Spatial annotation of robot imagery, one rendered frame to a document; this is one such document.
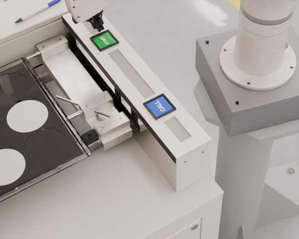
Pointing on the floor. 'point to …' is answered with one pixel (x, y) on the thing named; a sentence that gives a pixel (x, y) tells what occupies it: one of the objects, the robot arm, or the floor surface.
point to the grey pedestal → (257, 181)
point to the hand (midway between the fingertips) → (97, 22)
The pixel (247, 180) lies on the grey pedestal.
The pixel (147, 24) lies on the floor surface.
